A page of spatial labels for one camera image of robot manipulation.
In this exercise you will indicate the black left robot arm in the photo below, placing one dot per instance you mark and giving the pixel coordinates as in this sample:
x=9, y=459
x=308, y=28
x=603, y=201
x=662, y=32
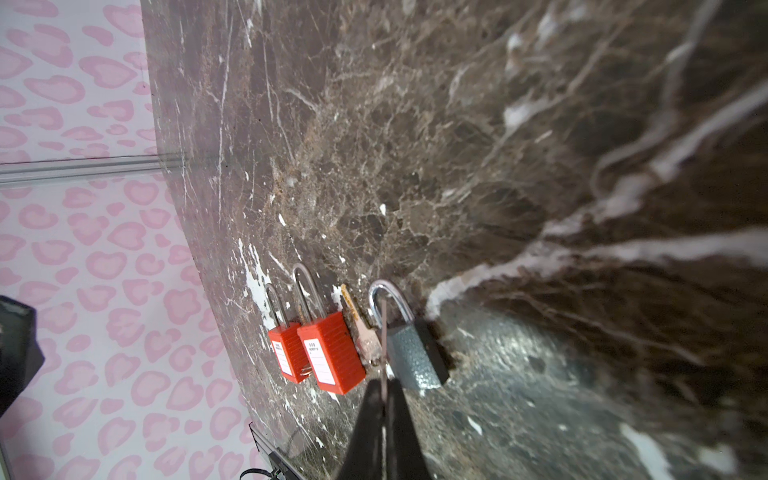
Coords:
x=21, y=354

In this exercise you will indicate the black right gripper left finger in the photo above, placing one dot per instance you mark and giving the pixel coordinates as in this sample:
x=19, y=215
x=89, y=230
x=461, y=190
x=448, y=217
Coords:
x=364, y=455

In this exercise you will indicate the aluminium frame post left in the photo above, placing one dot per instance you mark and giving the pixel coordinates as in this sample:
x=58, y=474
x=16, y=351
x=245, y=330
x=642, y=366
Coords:
x=32, y=173

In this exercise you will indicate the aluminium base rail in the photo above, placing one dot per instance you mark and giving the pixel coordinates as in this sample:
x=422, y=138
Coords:
x=272, y=464

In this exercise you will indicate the silver key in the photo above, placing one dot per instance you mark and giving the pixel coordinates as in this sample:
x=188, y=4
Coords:
x=384, y=310

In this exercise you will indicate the red padlock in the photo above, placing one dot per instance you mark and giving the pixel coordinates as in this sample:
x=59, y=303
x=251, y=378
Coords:
x=326, y=339
x=288, y=348

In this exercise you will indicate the small black padlock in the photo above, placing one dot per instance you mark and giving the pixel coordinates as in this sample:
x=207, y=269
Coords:
x=411, y=349

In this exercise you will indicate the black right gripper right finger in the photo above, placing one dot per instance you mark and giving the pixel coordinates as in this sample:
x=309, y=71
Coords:
x=404, y=457

